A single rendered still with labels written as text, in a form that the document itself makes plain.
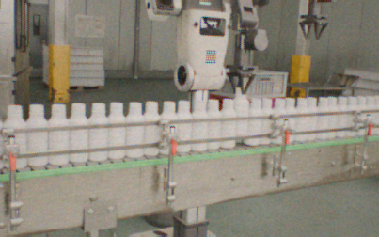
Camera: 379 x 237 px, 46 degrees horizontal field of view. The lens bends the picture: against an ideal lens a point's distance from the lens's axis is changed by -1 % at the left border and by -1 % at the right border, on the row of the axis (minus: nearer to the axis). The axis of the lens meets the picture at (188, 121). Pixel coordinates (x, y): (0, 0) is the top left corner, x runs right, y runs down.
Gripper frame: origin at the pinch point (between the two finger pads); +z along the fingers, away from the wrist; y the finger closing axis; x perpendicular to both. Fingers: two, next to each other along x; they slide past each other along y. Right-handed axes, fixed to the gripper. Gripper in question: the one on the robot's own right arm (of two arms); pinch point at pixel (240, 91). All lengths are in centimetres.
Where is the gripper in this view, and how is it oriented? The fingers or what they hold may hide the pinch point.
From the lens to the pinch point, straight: 158.5
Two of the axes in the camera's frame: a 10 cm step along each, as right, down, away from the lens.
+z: -0.4, 9.9, 1.5
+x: 8.5, -0.4, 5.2
